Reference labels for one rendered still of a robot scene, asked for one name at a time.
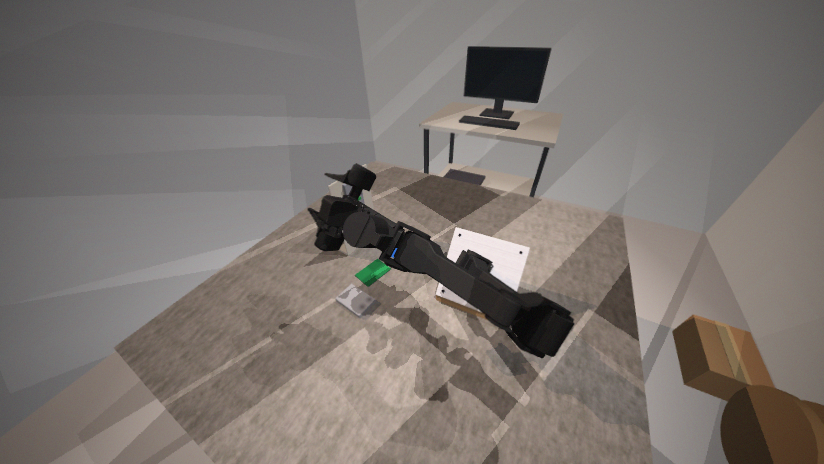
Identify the beige panel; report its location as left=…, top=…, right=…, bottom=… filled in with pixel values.
left=328, top=164, right=374, bottom=256

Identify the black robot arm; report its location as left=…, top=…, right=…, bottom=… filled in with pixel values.
left=317, top=195, right=574, bottom=358

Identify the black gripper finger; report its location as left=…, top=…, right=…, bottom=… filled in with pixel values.
left=324, top=170, right=351, bottom=186
left=308, top=208, right=323, bottom=237

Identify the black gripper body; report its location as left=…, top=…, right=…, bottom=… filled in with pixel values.
left=314, top=163, right=380, bottom=251

